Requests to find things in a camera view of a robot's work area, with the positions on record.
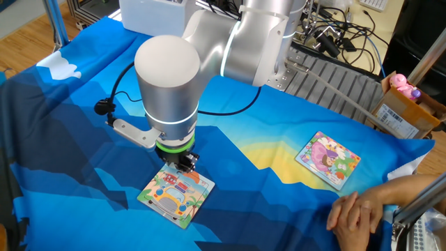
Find black camera cable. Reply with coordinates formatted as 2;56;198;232
104;61;263;118

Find grey ribbed metal plate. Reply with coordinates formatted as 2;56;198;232
266;44;385;123

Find yellow bus puzzle board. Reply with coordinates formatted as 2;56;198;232
136;163;216;230

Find white keyboard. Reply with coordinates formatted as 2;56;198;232
358;0;390;13

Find open cardboard box with label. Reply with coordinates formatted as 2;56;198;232
364;70;446;141

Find black cabinet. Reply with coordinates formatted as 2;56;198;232
381;0;446;105

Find person's right forearm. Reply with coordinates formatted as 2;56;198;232
381;173;446;209

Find clear plastic bag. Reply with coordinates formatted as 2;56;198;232
396;208;446;251

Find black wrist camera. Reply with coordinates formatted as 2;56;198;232
93;98;118;127

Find pink picture book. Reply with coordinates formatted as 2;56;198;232
295;130;362;192

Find pink plastic toy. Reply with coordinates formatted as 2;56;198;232
389;73;422;100

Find person's left hand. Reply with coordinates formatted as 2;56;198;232
332;208;373;251

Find person's right hand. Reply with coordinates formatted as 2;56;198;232
326;190;386;235

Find blue grey metal pole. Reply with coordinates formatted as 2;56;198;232
41;0;71;52

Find silver camera mount bracket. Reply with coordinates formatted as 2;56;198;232
105;117;164;151

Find black aluminium frame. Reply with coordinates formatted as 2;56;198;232
66;0;121;27

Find beige hose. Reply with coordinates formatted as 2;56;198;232
284;59;407;140

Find white control box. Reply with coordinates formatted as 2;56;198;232
118;0;198;38

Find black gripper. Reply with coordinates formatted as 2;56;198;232
155;145;201;174

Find blue cable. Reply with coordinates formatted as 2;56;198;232
363;33;388;79

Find blue landscape print tablecloth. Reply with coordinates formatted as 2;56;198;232
0;15;436;251

